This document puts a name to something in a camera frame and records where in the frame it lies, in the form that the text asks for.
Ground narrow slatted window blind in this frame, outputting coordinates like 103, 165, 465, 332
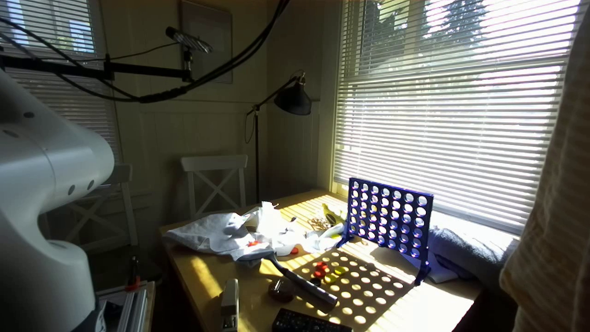
0, 0, 120, 156

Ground thick black cable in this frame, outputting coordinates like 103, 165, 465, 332
0, 0, 292, 106

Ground white wooden cross-back chair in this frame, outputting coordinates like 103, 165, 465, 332
179, 154, 251, 222

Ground white crumpled cloth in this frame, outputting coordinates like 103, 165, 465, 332
162, 200, 312, 263

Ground black floor lamp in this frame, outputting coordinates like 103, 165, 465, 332
245, 73, 316, 207

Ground blue connect four grid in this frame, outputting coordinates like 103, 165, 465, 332
339, 176, 435, 287

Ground yellow item in basket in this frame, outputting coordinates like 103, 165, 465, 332
321, 204, 347, 230

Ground white slatted window blind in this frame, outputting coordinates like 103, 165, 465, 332
334, 0, 587, 235

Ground small dark round object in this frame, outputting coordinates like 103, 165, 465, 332
268, 277, 299, 305

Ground framed wall picture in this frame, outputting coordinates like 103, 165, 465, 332
177, 0, 236, 86

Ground grey boom-mounted camera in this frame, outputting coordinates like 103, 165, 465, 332
162, 25, 212, 58

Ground silver grey flat device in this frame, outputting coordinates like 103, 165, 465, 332
218, 277, 242, 332

